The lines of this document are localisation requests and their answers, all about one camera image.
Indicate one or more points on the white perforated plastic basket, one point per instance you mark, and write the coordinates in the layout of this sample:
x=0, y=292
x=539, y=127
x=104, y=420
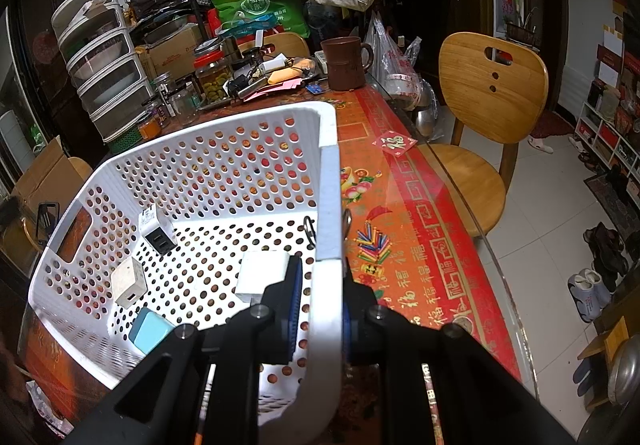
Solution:
x=267, y=180

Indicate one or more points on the wooden chair right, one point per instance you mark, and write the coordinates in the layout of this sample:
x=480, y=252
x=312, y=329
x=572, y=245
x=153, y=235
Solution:
x=498, y=90

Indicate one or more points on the white plug charger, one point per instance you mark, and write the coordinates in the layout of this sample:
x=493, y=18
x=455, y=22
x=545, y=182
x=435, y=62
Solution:
x=258, y=270

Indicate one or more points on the red patterned tablecloth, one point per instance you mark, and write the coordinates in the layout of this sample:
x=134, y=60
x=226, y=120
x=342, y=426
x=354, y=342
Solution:
x=406, y=242

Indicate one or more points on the white black multiport charger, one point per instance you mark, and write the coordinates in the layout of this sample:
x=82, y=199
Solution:
x=157, y=230

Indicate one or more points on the black phone stand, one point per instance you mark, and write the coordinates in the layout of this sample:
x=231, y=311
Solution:
x=48, y=214

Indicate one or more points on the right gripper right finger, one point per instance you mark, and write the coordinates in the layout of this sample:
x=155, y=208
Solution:
x=439, y=378

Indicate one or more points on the cardboard box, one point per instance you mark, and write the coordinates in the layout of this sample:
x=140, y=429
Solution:
x=52, y=177

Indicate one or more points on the green shopping bag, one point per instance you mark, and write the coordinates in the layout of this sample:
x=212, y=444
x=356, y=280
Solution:
x=289, y=13

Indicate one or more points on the wooden chair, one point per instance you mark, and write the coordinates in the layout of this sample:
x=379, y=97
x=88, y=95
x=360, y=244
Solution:
x=498, y=90
x=288, y=43

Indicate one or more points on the orange jam jar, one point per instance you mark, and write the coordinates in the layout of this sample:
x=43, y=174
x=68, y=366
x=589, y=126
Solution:
x=149, y=127

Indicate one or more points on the grey slippers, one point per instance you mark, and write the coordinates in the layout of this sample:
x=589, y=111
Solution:
x=589, y=293

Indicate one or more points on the red fu paper square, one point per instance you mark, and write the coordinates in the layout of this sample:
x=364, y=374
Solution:
x=394, y=143

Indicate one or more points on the light blue charger cube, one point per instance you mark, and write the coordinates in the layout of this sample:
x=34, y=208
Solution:
x=148, y=330

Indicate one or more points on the red lid pickle jar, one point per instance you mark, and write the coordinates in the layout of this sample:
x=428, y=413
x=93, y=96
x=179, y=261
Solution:
x=213, y=71

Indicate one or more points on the white charger cube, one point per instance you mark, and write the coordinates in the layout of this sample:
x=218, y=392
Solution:
x=128, y=282

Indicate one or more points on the stacked food cover tower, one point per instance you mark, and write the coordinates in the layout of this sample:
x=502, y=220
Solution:
x=102, y=63

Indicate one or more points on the white storage shelf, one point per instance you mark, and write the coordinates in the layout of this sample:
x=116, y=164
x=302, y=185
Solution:
x=609, y=146

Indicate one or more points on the brown ceramic mug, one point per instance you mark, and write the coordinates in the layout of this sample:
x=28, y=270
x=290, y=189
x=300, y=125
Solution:
x=348, y=59

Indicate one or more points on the wooden chair left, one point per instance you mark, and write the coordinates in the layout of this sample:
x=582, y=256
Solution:
x=288, y=43

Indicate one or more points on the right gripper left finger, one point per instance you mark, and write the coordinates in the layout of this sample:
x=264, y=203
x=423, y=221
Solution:
x=201, y=386

